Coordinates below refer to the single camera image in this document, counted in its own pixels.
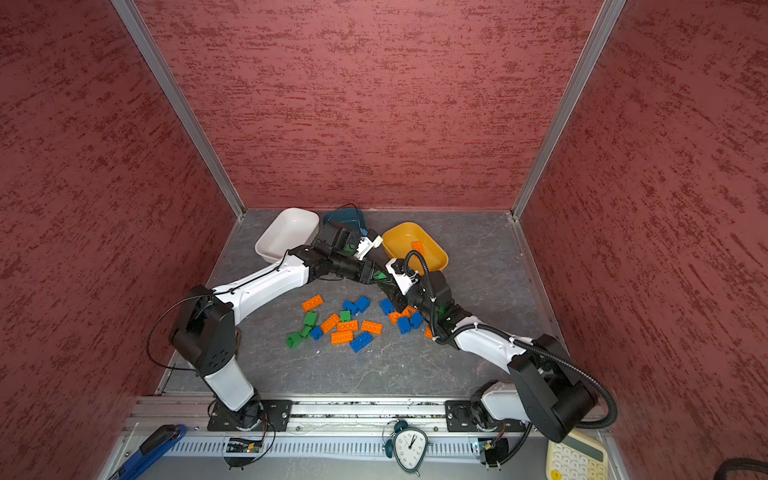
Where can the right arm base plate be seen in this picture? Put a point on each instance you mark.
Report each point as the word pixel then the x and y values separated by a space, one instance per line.
pixel 474 416

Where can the white plastic bin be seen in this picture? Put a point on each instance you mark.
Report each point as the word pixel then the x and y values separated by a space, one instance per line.
pixel 291 228

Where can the blue utility knife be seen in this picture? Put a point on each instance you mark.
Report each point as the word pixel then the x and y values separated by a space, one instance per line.
pixel 152 449

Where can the large blue lego bottom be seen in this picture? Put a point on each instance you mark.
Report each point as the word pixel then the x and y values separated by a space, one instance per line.
pixel 361 341

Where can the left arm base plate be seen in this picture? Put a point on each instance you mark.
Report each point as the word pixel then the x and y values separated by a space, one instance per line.
pixel 254 415

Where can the yellow calculator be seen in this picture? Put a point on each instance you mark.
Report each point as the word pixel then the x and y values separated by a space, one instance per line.
pixel 577 457

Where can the teal alarm clock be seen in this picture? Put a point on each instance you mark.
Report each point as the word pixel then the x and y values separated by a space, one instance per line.
pixel 407 445

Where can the right circuit board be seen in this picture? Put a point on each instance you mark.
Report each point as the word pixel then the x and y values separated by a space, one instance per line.
pixel 492 453

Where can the left circuit board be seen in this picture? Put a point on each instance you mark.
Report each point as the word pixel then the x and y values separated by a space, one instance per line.
pixel 243 446

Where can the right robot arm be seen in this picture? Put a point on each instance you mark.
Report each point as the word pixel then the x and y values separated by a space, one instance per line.
pixel 546 389

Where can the orange lego diagonal left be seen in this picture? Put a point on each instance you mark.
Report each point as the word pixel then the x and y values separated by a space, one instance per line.
pixel 330 323

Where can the small blue lego left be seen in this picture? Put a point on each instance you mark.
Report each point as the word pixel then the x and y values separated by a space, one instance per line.
pixel 316 332

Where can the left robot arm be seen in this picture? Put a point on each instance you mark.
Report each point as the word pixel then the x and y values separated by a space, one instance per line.
pixel 205 330

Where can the aluminium rail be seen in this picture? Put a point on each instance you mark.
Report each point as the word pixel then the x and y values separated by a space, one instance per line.
pixel 302 415

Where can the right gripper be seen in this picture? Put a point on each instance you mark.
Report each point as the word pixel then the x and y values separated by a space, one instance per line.
pixel 395 271

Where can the dark teal plastic bin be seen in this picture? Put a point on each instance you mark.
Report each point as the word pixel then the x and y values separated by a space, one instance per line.
pixel 348 215

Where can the yellow plastic bin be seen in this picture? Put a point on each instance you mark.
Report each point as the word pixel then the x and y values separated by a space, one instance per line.
pixel 401 239

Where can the orange lego right cluster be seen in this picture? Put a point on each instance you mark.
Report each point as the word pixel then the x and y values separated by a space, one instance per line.
pixel 395 316

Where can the circuit board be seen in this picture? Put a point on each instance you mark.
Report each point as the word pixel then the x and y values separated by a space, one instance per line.
pixel 243 446
pixel 492 453

